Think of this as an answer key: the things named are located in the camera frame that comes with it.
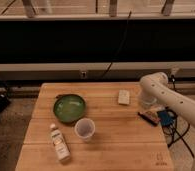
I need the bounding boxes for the white plastic bottle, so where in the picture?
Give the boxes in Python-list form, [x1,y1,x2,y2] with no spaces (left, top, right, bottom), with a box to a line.
[50,123,71,162]

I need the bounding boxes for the black floor cables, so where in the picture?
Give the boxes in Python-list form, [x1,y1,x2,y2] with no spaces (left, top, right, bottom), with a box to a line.
[162,108,195,159]

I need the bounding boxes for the blue device on floor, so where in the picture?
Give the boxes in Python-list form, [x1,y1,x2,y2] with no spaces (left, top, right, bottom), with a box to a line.
[158,110,174,127]

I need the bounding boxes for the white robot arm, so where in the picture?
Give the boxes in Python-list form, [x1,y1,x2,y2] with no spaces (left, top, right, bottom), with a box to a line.
[139,72,195,171]

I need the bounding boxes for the black hanging cable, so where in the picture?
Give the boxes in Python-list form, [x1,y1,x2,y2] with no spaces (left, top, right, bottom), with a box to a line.
[100,9,133,79]

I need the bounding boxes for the translucent plastic cup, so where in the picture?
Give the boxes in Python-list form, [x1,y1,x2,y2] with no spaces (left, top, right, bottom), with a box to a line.
[74,118,96,142]

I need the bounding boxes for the green ceramic bowl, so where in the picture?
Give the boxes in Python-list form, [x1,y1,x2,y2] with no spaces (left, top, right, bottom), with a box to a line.
[53,94,86,123]

